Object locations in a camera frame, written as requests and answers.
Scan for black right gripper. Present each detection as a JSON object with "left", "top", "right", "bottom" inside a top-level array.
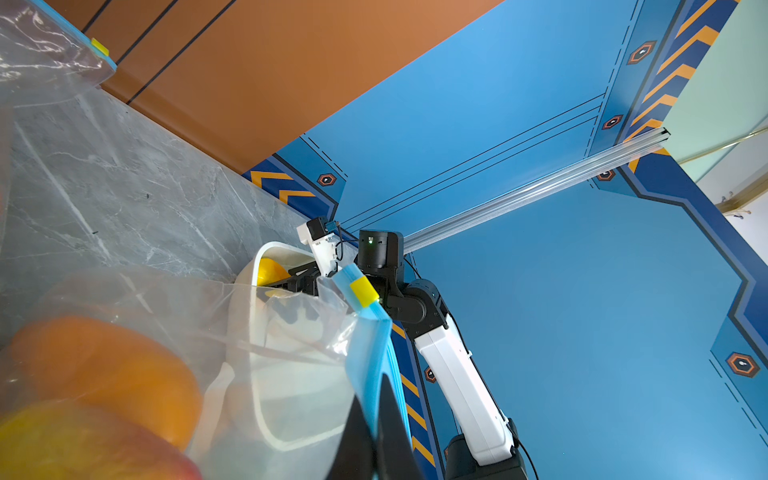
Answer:
[{"left": 281, "top": 231, "right": 405, "bottom": 300}]

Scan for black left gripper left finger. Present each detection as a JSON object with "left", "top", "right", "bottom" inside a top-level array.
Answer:
[{"left": 326, "top": 398, "right": 375, "bottom": 480}]

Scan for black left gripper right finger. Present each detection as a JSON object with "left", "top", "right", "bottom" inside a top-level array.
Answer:
[{"left": 375, "top": 377, "right": 423, "bottom": 480}]

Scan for yellow orange mango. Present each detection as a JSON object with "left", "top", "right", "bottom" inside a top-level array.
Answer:
[{"left": 256, "top": 258, "right": 291, "bottom": 288}]

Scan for spare clear zip-top bag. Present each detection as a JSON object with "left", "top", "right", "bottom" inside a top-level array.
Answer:
[{"left": 1, "top": 267, "right": 421, "bottom": 479}]

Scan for red apple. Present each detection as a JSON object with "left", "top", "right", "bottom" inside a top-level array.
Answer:
[{"left": 1, "top": 401, "right": 202, "bottom": 479}]

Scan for clear zip-top bag blue zipper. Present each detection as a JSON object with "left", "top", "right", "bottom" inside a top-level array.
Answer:
[{"left": 1, "top": 0, "right": 117, "bottom": 108}]

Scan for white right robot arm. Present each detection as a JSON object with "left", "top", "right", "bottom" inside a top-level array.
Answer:
[{"left": 278, "top": 217, "right": 538, "bottom": 479}]

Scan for white fruit bowl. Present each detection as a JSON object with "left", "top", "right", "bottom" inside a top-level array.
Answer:
[{"left": 225, "top": 242, "right": 355, "bottom": 452}]

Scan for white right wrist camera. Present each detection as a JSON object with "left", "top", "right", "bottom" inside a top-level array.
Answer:
[{"left": 297, "top": 216, "right": 343, "bottom": 277}]

